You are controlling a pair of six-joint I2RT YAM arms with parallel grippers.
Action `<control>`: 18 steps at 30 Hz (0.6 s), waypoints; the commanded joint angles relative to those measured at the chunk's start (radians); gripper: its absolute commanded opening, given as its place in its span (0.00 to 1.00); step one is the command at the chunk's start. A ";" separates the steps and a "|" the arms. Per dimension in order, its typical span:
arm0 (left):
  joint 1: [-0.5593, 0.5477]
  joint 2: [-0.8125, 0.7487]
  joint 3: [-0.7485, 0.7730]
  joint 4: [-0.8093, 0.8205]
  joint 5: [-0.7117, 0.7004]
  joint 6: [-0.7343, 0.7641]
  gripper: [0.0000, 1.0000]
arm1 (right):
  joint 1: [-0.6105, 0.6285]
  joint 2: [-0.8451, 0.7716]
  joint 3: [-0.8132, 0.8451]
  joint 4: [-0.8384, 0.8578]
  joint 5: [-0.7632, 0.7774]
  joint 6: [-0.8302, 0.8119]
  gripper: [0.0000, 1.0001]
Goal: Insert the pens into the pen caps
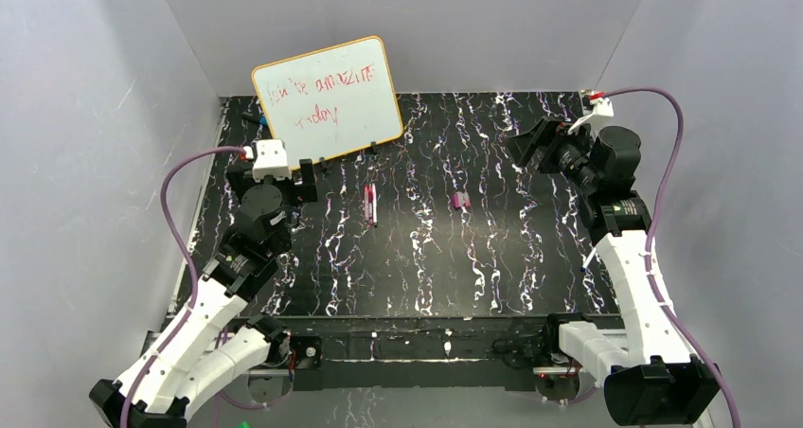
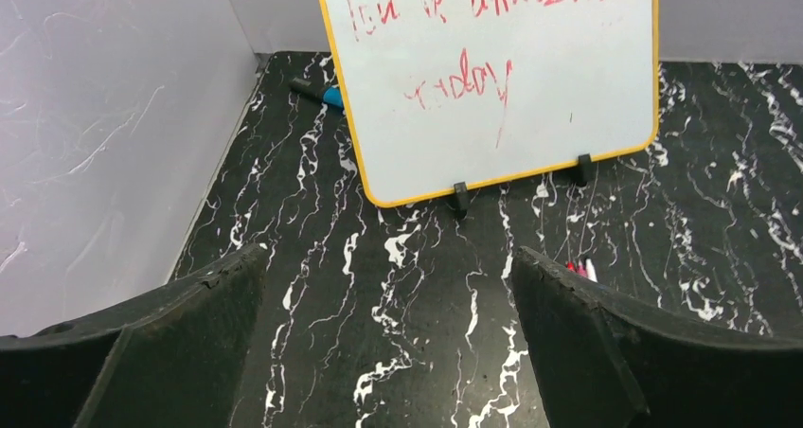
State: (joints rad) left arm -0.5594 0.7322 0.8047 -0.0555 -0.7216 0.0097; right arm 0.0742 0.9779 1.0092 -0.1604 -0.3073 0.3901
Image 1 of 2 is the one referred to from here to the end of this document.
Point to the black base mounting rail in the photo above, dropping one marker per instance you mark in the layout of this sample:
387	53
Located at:
427	352

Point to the red gel pen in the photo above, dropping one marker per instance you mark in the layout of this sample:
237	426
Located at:
374	203

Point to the small orange-framed whiteboard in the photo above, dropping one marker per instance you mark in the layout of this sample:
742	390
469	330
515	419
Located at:
330	102

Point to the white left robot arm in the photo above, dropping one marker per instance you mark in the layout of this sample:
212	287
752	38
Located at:
179	372

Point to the pink highlighter pen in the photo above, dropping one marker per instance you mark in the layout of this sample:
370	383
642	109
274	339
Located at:
368	206

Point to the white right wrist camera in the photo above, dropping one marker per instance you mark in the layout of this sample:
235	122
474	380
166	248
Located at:
597	110

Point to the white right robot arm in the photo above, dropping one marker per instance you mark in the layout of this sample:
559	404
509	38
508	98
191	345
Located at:
654	376

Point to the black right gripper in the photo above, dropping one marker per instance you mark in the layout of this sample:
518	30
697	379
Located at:
551	143

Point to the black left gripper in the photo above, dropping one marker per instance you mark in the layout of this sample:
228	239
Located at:
300	183

